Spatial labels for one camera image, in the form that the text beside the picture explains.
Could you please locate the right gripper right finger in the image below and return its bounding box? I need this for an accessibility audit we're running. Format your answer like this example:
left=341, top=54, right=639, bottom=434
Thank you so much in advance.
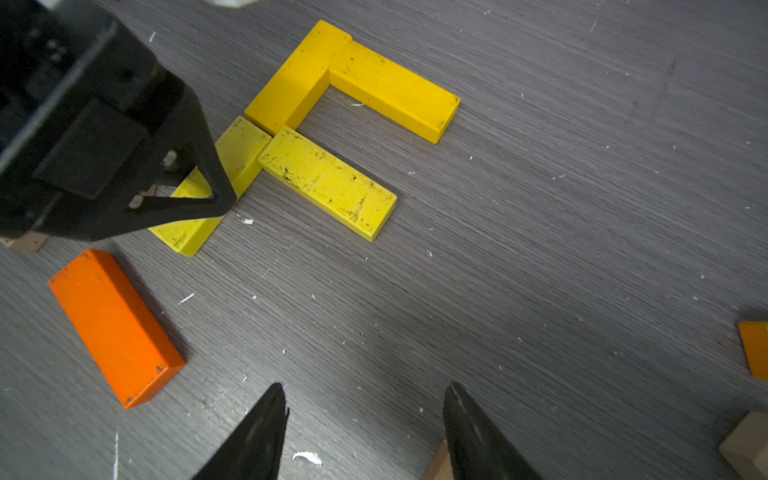
left=443, top=382, right=542, bottom=480

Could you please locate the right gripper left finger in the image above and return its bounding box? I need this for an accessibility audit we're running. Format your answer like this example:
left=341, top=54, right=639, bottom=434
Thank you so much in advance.
left=193, top=382, right=290, bottom=480

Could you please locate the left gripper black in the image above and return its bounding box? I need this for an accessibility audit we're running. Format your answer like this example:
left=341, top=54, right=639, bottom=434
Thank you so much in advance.
left=1, top=1, right=237, bottom=240

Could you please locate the amber orange block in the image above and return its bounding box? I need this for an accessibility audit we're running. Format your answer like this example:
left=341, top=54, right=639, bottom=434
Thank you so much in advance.
left=738, top=321, right=768, bottom=381

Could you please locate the red orange block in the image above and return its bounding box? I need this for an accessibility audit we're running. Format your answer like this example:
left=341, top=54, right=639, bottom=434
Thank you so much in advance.
left=49, top=249, right=185, bottom=409

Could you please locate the natural wood block tilted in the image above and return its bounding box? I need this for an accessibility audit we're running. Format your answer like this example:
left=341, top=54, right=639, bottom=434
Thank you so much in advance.
left=0, top=232, right=49, bottom=253

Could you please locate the natural wood block centre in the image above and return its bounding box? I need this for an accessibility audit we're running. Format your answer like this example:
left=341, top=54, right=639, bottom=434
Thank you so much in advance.
left=719, top=412, right=768, bottom=480

